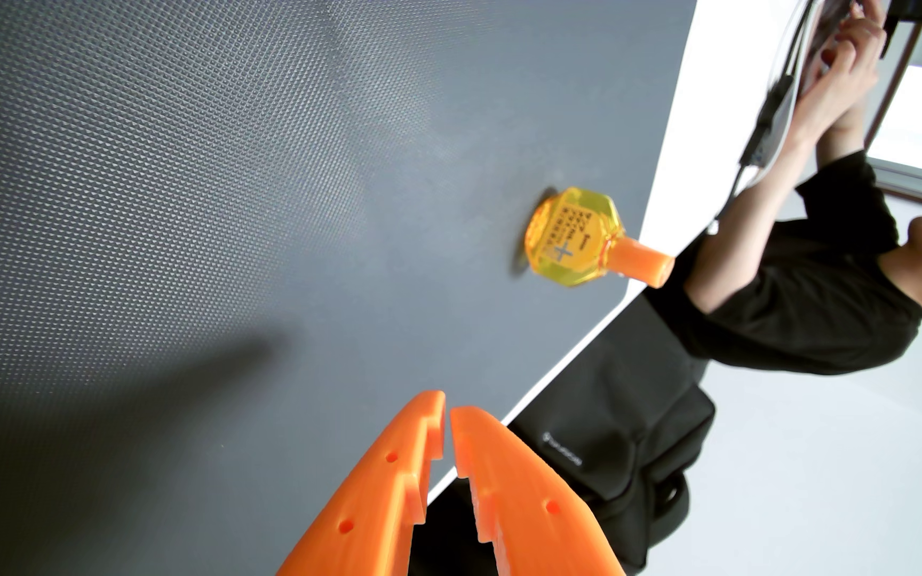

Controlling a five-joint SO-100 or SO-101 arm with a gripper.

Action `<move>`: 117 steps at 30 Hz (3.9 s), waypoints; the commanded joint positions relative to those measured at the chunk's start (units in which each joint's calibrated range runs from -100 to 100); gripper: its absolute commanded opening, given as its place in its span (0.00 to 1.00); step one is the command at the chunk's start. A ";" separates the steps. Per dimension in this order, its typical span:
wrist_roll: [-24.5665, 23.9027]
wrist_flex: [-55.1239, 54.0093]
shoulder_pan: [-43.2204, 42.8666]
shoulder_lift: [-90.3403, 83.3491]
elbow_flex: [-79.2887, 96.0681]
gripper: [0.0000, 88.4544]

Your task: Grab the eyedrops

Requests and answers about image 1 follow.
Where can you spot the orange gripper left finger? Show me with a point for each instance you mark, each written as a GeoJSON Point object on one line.
{"type": "Point", "coordinates": [373, 504]}

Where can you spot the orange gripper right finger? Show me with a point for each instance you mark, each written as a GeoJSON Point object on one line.
{"type": "Point", "coordinates": [525, 512]}

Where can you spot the yellow eyedrops bottle orange cap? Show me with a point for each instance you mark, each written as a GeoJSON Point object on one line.
{"type": "Point", "coordinates": [569, 236]}

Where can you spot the person's left hand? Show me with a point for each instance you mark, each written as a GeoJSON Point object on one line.
{"type": "Point", "coordinates": [837, 80]}

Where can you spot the dark grey textured mat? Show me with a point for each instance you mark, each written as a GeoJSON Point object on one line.
{"type": "Point", "coordinates": [229, 200]}

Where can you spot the person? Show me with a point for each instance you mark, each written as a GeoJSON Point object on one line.
{"type": "Point", "coordinates": [813, 312]}

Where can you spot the white flat device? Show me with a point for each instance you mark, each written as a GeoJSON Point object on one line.
{"type": "Point", "coordinates": [789, 96]}

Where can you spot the window with brown frame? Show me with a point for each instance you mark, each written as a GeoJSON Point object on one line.
{"type": "Point", "coordinates": [921, 112]}

